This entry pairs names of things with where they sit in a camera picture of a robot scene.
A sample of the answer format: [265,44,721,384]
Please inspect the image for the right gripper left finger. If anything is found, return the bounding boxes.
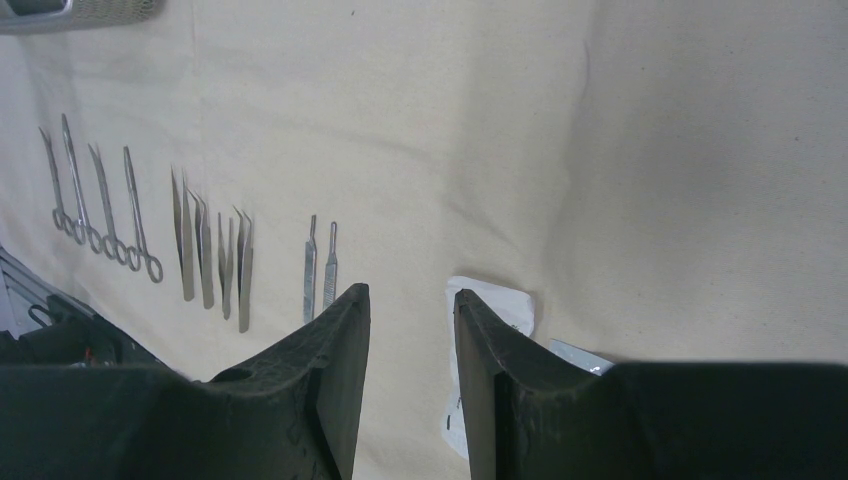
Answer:
[1,283,371,479]

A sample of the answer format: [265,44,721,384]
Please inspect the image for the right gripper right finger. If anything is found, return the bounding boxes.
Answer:
[454,289,847,479]

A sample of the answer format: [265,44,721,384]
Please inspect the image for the white sterile pouch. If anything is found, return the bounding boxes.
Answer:
[441,276,535,460]

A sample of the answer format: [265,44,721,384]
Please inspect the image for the steel scalpel handle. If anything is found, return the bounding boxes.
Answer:
[323,221,338,309]
[302,215,317,323]

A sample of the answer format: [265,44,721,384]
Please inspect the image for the steel tweezers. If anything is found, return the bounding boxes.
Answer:
[217,213,234,320]
[235,208,254,333]
[188,190,214,310]
[171,168,195,302]

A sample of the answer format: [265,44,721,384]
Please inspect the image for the beige cloth wrap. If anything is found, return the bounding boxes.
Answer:
[1,1,847,479]

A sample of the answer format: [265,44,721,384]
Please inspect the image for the wire mesh steel basket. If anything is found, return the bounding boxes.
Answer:
[1,0,165,36]

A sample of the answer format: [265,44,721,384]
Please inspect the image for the short steel scissors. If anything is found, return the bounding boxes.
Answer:
[87,144,128,266]

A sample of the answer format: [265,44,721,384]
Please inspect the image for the long steel forceps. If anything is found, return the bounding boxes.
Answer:
[61,113,103,254]

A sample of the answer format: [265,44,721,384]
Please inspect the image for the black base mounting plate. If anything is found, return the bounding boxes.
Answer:
[1,249,160,366]

